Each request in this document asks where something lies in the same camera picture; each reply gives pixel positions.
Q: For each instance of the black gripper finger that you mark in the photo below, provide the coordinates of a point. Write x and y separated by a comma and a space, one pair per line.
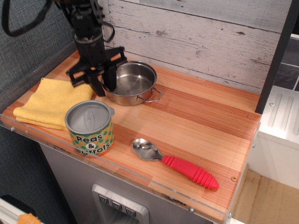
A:
109, 78
96, 85

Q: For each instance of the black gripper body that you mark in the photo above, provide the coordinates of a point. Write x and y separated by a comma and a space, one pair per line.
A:
90, 34

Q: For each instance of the stainless steel pot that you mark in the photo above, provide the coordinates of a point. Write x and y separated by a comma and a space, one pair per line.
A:
135, 84

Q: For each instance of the peas and carrots can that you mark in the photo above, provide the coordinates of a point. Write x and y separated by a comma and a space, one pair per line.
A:
90, 127

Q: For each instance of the yellow folded cloth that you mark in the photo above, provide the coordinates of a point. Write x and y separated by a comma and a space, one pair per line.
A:
50, 103

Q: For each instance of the clear acrylic edge guard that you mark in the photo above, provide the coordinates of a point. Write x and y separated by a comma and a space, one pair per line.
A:
218, 143

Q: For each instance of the grey toy fridge front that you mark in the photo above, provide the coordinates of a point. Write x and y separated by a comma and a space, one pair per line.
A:
76, 179

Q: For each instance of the silver dispenser panel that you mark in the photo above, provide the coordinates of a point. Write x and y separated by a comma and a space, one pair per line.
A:
117, 209

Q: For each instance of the orange object in corner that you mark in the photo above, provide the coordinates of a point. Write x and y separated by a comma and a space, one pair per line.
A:
28, 219

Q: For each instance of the white toy sink unit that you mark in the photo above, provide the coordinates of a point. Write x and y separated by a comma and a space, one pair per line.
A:
275, 149

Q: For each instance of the red handled metal spoon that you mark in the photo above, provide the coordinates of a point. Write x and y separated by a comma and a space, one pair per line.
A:
147, 151

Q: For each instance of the dark right upright post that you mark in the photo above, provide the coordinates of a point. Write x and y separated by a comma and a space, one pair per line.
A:
278, 56

